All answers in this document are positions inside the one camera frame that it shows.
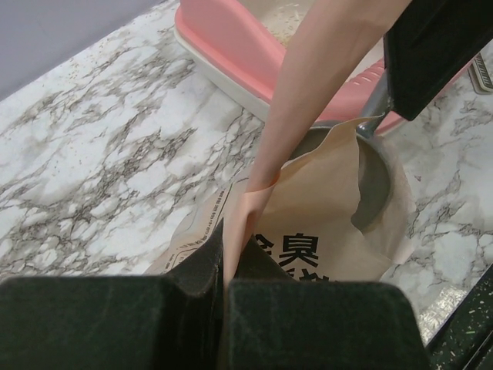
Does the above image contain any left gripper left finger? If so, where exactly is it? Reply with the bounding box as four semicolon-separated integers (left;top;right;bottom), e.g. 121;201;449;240
165;220;223;297

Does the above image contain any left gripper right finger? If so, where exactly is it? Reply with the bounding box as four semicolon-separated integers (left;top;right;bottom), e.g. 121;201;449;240
234;237;294;282

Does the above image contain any orange cat litter bag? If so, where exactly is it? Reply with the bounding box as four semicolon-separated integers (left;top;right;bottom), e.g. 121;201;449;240
148;0;417;284

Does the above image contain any silver metal scoop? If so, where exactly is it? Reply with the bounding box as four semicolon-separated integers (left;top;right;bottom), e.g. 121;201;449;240
288;75;396;228

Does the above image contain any black table front rail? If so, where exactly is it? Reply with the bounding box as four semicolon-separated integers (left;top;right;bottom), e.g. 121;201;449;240
427;269;492;370

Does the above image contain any litter granules pile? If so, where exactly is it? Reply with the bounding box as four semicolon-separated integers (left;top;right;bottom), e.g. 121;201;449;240
261;7;307;47

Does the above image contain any pink litter box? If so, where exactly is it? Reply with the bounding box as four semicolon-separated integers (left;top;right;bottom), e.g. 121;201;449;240
173;0;481;136

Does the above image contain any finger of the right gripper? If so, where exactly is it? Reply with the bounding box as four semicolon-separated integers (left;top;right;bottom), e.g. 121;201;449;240
384;0;492;120

